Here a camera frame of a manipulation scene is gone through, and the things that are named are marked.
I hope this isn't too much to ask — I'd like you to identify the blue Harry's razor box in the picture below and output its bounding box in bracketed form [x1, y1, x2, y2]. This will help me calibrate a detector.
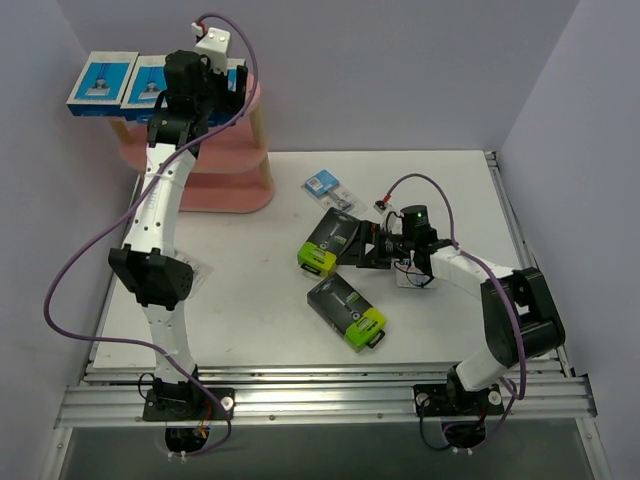
[66, 51, 139, 117]
[204, 57, 249, 127]
[120, 55, 167, 121]

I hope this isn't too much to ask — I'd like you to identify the black green razor box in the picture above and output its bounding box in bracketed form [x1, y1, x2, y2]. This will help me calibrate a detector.
[297, 207, 360, 277]
[306, 272, 387, 352]

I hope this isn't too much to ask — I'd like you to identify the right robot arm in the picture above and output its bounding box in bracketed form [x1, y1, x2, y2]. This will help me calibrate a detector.
[346, 205, 566, 413]

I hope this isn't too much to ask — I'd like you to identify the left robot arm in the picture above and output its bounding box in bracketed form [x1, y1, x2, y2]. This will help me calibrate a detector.
[108, 49, 248, 421]

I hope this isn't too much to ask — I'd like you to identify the pink three-tier shelf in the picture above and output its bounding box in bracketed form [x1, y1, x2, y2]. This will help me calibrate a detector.
[109, 74, 275, 215]

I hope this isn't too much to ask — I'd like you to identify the white Gillette razor pack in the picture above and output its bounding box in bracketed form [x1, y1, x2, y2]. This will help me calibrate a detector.
[393, 259, 434, 289]

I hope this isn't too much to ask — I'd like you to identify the clear blister razor pack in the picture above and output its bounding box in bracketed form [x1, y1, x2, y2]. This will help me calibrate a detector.
[301, 169, 367, 216]
[175, 250, 213, 298]

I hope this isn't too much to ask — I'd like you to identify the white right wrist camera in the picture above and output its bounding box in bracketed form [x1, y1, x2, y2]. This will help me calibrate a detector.
[380, 207, 401, 233]

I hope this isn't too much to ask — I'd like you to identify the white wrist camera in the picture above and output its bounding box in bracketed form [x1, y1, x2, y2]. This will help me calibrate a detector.
[380, 207, 401, 233]
[194, 27, 231, 73]

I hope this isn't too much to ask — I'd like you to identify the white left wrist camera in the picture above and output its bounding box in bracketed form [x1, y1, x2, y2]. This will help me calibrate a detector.
[194, 27, 231, 73]

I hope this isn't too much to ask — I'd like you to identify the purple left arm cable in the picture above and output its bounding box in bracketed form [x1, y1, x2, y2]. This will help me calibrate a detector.
[43, 13, 259, 457]

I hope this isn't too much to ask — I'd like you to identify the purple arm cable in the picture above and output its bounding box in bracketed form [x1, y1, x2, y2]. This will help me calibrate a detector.
[43, 13, 259, 457]
[381, 172, 529, 451]

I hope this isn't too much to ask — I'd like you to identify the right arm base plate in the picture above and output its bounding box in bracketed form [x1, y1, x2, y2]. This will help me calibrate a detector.
[412, 383, 505, 417]

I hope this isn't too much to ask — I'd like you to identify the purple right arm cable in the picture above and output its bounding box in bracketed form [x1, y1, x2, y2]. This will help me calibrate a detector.
[381, 172, 529, 451]

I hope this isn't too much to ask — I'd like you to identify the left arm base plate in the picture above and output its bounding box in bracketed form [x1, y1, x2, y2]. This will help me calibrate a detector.
[142, 387, 236, 422]

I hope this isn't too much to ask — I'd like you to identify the aluminium rail frame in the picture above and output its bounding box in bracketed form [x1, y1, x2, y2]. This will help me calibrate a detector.
[55, 150, 613, 479]

